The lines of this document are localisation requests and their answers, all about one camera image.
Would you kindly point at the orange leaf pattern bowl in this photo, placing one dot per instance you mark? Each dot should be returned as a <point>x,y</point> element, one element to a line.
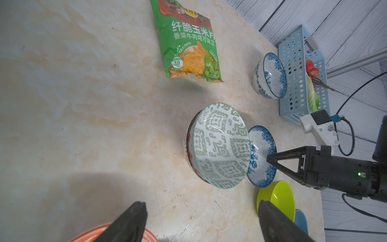
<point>92,234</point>

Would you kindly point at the red strawberries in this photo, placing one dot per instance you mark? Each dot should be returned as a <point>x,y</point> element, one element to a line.
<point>312,71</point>

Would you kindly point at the light blue plastic basket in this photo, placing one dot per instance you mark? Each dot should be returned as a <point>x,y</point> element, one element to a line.
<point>293,52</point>

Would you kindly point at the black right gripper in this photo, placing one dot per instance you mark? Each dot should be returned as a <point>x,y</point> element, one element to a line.
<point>355,177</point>

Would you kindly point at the green corn chips bag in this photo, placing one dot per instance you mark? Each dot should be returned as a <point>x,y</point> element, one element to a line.
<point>187,42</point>

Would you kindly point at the green lettuce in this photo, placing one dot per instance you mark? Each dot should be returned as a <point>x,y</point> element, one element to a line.
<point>313,98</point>

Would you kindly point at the green patterned white bowl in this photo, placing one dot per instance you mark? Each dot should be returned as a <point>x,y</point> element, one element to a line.
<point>221,145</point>

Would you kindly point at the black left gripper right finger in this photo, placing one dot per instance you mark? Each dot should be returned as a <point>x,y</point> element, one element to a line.
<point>277,227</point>

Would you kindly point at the maroon patterned white bowl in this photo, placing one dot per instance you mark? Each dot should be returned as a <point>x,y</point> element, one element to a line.
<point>188,150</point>

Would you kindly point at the slate blue plastic bowl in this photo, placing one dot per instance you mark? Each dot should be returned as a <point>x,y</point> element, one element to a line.
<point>301,221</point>

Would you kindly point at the blue floral bowl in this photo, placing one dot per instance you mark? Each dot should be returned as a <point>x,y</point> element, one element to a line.
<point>260,172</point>
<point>269,78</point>

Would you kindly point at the aluminium frame post right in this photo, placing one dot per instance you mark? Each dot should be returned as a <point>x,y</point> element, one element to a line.
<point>366,60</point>

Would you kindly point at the lime green plastic bowl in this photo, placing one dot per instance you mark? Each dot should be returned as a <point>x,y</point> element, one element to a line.
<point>280,194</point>

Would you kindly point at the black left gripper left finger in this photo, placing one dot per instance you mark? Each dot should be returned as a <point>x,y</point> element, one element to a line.
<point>128,227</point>

